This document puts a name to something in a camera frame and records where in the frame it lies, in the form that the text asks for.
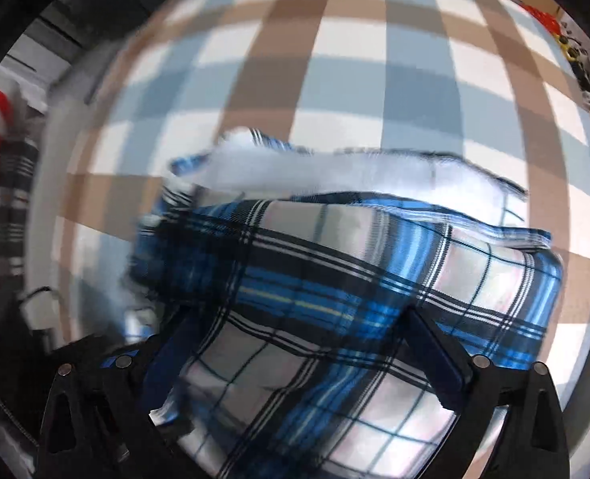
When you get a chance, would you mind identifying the checkered bed sheet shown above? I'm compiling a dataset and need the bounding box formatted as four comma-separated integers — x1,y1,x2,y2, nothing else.
40,0,590,350

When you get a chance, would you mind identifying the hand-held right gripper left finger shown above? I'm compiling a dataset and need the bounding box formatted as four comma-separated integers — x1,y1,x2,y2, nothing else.
38,309,216,479

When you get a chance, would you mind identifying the blue plaid shirt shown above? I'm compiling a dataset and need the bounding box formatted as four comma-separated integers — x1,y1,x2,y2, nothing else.
125,127,565,479

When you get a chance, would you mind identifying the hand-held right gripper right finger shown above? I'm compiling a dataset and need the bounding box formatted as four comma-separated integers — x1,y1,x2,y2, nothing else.
402,304,572,479

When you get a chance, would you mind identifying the grey plaid garment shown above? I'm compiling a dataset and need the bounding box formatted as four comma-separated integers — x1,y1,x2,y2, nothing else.
0,137,39,280

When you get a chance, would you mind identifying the red plastic object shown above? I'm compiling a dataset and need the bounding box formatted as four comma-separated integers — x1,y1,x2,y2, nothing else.
517,4,561,34

